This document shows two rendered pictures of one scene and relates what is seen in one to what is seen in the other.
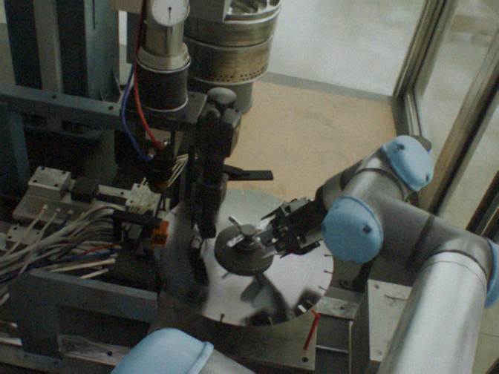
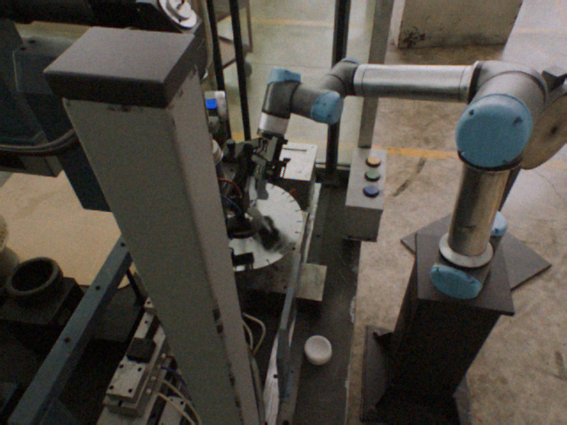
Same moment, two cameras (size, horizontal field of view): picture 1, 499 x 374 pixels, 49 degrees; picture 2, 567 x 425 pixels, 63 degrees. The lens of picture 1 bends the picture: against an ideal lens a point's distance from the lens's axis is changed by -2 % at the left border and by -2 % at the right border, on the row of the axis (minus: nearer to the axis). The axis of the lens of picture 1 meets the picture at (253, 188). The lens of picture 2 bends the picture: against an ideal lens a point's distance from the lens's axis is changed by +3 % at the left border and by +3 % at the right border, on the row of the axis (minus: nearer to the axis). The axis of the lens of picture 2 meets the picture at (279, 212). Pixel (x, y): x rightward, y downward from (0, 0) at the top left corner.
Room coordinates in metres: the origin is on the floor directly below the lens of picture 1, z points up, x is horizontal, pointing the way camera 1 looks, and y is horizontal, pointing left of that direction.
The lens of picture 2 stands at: (0.41, 0.77, 1.83)
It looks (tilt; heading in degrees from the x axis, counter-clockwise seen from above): 46 degrees down; 283
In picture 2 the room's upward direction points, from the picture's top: 3 degrees counter-clockwise
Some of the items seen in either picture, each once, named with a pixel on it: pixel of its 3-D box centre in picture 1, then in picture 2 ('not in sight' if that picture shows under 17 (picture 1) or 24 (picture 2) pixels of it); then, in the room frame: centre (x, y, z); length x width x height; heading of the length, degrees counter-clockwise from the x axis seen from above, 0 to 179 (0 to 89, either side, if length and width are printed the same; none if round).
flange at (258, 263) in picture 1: (245, 245); (241, 218); (0.69, -0.01, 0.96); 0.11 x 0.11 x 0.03
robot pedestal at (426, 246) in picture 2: not in sight; (433, 333); (0.07, -0.10, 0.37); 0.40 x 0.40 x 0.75; 0
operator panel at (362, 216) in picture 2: not in sight; (364, 193); (0.37, -0.30, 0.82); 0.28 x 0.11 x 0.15; 90
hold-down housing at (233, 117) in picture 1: (214, 155); (236, 178); (0.67, 0.07, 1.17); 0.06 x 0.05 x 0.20; 81
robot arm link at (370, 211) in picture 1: (374, 222); (320, 101); (0.51, -0.15, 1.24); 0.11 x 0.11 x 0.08; 68
